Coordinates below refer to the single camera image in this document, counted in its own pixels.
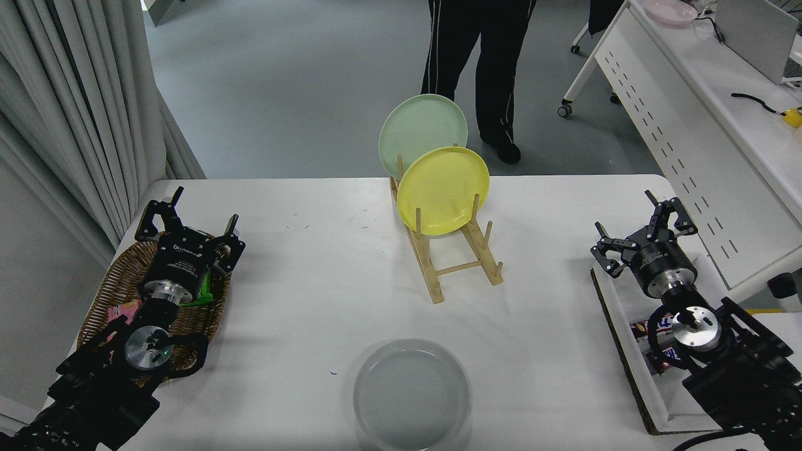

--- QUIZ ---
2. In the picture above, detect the pale green plate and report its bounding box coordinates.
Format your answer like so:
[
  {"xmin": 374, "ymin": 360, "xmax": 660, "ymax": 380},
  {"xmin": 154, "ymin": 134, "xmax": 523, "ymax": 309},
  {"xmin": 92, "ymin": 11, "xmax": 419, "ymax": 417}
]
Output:
[{"xmin": 378, "ymin": 93, "xmax": 469, "ymax": 180}]

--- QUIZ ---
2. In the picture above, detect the white desk with slotted panel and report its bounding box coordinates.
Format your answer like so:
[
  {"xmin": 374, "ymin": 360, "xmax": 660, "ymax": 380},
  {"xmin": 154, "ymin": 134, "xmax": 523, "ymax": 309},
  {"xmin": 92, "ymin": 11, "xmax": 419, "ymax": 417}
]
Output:
[{"xmin": 558, "ymin": 0, "xmax": 802, "ymax": 304}]

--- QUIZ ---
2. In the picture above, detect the grey curtain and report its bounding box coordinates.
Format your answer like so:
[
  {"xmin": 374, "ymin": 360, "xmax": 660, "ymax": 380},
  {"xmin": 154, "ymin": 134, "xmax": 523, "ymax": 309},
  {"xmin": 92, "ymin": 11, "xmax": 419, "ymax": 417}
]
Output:
[{"xmin": 0, "ymin": 0, "xmax": 207, "ymax": 267}]

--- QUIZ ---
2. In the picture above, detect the brown wicker basket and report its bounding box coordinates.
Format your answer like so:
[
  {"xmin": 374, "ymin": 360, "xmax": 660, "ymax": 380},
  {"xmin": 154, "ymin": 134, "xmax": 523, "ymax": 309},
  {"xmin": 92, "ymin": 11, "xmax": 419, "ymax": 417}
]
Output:
[{"xmin": 76, "ymin": 232, "xmax": 232, "ymax": 386}]

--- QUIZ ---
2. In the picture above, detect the Snickers bar with Chinese print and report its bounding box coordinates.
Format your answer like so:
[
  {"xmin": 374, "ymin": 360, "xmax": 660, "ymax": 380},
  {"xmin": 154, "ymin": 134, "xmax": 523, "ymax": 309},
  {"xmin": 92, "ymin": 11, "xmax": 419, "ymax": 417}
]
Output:
[{"xmin": 630, "ymin": 316, "xmax": 675, "ymax": 340}]

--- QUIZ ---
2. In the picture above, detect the yellow plate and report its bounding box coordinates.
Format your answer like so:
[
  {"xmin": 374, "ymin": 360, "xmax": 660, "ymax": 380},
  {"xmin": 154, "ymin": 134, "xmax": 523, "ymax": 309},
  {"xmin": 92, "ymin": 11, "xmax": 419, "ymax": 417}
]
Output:
[{"xmin": 397, "ymin": 146, "xmax": 491, "ymax": 236}]

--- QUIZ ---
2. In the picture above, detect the white side table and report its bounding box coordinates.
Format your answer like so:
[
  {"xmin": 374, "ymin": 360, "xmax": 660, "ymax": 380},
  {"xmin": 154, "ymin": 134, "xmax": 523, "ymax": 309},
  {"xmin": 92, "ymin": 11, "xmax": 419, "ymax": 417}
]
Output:
[{"xmin": 749, "ymin": 312, "xmax": 802, "ymax": 371}]

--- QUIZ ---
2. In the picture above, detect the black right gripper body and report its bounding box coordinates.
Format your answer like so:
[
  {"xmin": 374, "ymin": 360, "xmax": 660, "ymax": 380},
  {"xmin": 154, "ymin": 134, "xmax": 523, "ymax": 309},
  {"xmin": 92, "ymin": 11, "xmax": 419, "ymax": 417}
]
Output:
[{"xmin": 628, "ymin": 239, "xmax": 698, "ymax": 296}]

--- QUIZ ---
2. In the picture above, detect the pink snack packet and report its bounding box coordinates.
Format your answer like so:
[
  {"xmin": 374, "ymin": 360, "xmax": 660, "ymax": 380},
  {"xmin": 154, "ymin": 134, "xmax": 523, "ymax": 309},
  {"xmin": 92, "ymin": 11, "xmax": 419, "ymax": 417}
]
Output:
[{"xmin": 107, "ymin": 299, "xmax": 142, "ymax": 342}]

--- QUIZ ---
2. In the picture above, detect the grey plate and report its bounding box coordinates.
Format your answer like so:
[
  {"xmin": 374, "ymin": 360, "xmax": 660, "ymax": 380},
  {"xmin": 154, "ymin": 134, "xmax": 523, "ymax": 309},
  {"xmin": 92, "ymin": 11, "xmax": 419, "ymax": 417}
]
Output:
[{"xmin": 353, "ymin": 339, "xmax": 471, "ymax": 451}]

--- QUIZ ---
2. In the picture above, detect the grey cabinet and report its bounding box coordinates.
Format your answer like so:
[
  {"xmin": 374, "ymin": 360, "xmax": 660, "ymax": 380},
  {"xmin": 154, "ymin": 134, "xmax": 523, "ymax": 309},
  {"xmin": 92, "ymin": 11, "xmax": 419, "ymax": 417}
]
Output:
[{"xmin": 143, "ymin": 0, "xmax": 189, "ymax": 27}]

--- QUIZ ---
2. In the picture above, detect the white tray with brown edge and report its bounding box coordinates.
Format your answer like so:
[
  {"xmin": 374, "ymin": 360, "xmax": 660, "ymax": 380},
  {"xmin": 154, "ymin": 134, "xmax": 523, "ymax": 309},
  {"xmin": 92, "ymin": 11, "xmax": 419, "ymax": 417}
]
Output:
[{"xmin": 590, "ymin": 252, "xmax": 796, "ymax": 436}]

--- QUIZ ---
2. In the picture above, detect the black cable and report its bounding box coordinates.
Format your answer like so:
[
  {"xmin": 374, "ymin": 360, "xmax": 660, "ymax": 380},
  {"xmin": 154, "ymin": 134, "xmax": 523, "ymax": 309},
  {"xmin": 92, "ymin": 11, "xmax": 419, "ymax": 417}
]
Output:
[{"xmin": 731, "ymin": 93, "xmax": 787, "ymax": 117}]

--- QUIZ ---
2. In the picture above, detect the person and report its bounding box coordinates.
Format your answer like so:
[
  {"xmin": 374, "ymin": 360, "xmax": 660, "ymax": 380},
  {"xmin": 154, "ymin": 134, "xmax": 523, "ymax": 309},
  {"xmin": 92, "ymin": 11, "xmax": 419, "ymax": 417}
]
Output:
[{"xmin": 421, "ymin": 0, "xmax": 538, "ymax": 165}]

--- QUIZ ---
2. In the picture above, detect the grey laptop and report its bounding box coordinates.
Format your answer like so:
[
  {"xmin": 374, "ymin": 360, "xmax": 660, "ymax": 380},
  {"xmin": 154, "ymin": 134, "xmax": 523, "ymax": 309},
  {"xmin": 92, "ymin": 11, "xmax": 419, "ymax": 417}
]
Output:
[{"xmin": 714, "ymin": 0, "xmax": 799, "ymax": 85}]

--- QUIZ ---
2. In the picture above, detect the black cylinder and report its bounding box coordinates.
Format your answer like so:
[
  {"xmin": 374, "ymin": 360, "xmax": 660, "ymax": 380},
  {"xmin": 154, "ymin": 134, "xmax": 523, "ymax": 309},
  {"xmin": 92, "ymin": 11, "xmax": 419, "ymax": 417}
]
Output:
[{"xmin": 768, "ymin": 272, "xmax": 802, "ymax": 313}]

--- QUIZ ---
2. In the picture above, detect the pink plate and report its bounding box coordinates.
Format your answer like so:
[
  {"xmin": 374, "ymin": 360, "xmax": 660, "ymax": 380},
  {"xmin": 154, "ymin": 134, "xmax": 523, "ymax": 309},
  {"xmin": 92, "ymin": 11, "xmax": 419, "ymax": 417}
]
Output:
[{"xmin": 643, "ymin": 0, "xmax": 698, "ymax": 26}]

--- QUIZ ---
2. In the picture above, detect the black chair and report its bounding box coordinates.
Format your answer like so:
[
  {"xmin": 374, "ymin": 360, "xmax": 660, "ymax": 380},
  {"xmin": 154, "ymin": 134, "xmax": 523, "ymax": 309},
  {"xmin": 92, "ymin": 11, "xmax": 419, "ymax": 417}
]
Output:
[{"xmin": 586, "ymin": 0, "xmax": 626, "ymax": 37}]

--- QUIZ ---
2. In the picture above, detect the green snack packet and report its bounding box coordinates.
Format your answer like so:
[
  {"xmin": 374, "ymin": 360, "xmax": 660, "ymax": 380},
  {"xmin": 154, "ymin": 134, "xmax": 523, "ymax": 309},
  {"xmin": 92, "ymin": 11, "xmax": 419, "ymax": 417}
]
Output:
[{"xmin": 187, "ymin": 266, "xmax": 215, "ymax": 308}]

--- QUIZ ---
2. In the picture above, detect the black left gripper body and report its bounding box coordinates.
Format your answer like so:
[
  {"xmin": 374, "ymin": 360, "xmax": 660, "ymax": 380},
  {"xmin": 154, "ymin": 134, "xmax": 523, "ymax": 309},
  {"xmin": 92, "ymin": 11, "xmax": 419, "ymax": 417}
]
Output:
[{"xmin": 143, "ymin": 229, "xmax": 220, "ymax": 299}]

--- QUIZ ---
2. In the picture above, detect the wooden plate rack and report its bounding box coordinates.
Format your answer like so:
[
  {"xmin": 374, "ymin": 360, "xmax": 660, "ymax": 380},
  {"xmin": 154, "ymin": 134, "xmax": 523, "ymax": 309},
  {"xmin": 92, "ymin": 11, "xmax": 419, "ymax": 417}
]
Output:
[{"xmin": 388, "ymin": 153, "xmax": 505, "ymax": 304}]

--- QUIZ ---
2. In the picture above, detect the Snickers bar with Latin print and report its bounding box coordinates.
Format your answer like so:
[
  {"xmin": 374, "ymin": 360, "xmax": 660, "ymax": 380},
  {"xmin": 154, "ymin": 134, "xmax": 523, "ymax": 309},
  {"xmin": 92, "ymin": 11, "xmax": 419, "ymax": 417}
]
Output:
[{"xmin": 645, "ymin": 348, "xmax": 685, "ymax": 375}]

